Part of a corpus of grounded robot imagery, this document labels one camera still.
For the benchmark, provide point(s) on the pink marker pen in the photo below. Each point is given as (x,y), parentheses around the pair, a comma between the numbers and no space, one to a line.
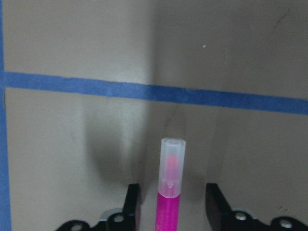
(171,165)

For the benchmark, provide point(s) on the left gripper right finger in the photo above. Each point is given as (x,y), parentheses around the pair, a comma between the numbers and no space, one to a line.
(218,211)

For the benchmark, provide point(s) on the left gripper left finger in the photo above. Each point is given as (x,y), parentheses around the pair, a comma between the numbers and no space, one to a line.
(132,208)

